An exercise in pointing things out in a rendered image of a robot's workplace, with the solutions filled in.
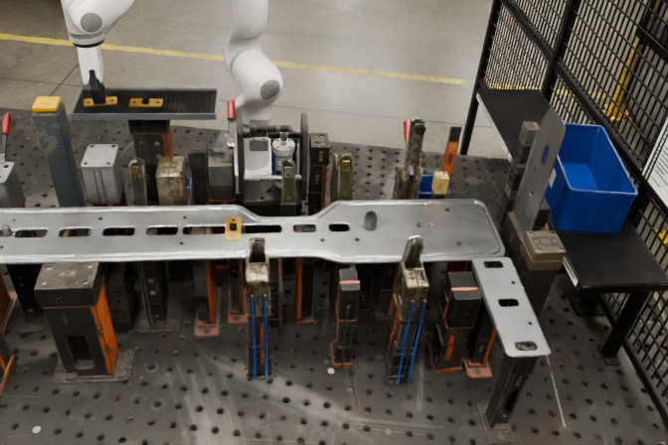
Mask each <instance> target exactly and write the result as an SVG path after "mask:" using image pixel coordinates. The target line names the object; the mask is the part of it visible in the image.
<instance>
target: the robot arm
mask: <svg viewBox="0 0 668 445"><path fill-rule="evenodd" d="M61 2H62V6H63V11H64V15H65V20H66V24H67V29H68V33H69V38H70V41H71V42H72V43H73V45H74V46H76V47H78V55H79V62H80V67H81V73H82V79H83V84H87V83H88V80H89V84H90V89H91V96H92V100H93V104H101V103H106V93H105V88H104V84H103V61H102V54H101V48H100V45H101V44H102V43H103V42H104V37H105V33H104V29H105V28H106V27H108V26H109V25H110V24H112V23H113V22H114V21H115V20H117V19H118V18H119V17H120V16H121V15H122V14H123V13H124V12H126V10H127V9H128V8H129V7H130V6H131V5H132V3H133V2H134V0H61ZM232 5H233V22H232V27H231V31H230V34H229V36H228V39H227V42H226V45H225V49H224V62H225V66H226V68H227V70H228V72H229V73H230V74H231V76H232V77H233V78H234V79H235V81H236V82H237V83H238V84H239V85H240V87H241V88H242V90H243V93H242V94H240V95H239V96H238V97H237V98H236V100H235V120H234V138H235V149H234V156H235V175H236V176H239V172H238V145H237V114H238V113H242V114H243V122H244V132H250V120H268V125H270V120H271V106H272V104H273V103H274V101H275V100H276V99H278V98H279V97H280V95H281V93H282V90H283V80H282V76H281V73H280V71H279V69H278V68H277V66H276V65H275V64H274V63H273V62H272V61H271V60H270V59H269V57H268V56H267V55H266V54H265V53H264V52H263V51H262V50H261V47H260V43H259V38H260V35H261V34H262V33H263V32H264V30H265V27H266V24H267V16H268V0H232ZM244 148H245V175H271V146H270V138H268V151H250V139H249V138H244Z"/></svg>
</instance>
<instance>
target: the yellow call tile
mask: <svg viewBox="0 0 668 445"><path fill-rule="evenodd" d="M60 102H61V98H60V97H59V96H38V97H37V99H36V101H35V102H34V104H33V106H32V111H57V109H58V107H59V104H60Z"/></svg>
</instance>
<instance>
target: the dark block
mask: <svg viewBox="0 0 668 445"><path fill-rule="evenodd" d="M309 157H310V171H309V195H308V215H309V216H313V215H315V214H317V213H319V212H320V211H321V210H323V209H324V208H325V194H326V179H327V166H328V165H329V158H330V143H329V137H328V133H310V134H309Z"/></svg>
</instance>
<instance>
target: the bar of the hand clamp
mask: <svg viewBox="0 0 668 445"><path fill-rule="evenodd" d="M424 133H425V120H424V118H423V117H411V119H410V127H409V136H408V145H407V154H406V163H405V169H406V178H405V181H407V180H408V178H409V169H410V165H416V166H415V171H416V174H415V175H414V178H415V180H416V181H418V175H419V167H420V159H421V151H422V143H423V136H424Z"/></svg>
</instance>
